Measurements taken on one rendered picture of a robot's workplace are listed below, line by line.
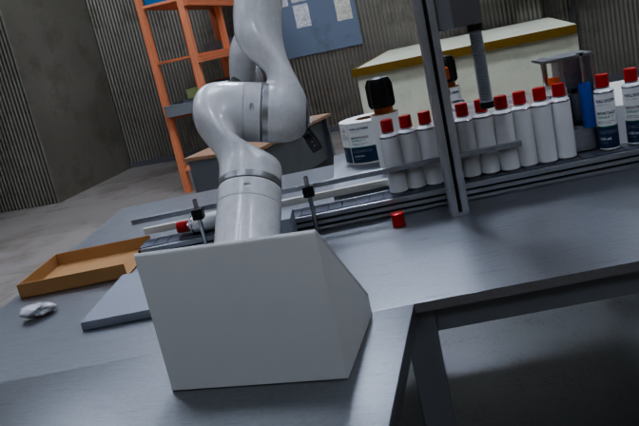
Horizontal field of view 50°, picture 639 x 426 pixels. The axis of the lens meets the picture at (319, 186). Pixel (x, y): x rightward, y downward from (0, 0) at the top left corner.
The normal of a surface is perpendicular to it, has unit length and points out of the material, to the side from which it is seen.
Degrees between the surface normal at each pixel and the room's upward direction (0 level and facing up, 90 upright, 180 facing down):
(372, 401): 0
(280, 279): 90
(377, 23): 90
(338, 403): 0
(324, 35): 90
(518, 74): 90
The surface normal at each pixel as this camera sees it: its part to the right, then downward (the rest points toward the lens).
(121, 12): -0.22, 0.26
